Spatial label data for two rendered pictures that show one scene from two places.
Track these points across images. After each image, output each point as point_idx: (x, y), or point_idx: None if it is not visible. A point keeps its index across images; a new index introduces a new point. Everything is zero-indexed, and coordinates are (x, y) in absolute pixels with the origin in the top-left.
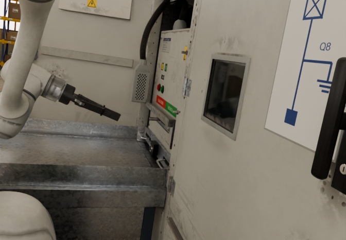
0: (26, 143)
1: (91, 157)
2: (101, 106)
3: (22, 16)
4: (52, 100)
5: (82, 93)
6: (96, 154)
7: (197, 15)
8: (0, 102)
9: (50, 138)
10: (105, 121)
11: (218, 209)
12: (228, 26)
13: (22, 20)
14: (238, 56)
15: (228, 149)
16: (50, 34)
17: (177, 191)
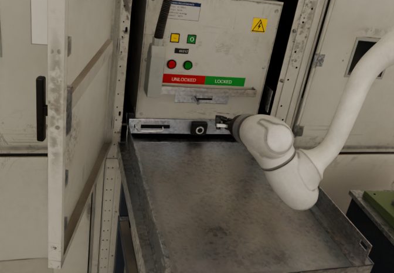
0: (206, 228)
1: (221, 175)
2: (229, 118)
3: (386, 68)
4: None
5: (85, 133)
6: (209, 172)
7: (314, 1)
8: (325, 166)
9: (167, 209)
10: (94, 151)
11: (365, 113)
12: (375, 21)
13: (381, 71)
14: None
15: (374, 84)
16: (68, 60)
17: (309, 129)
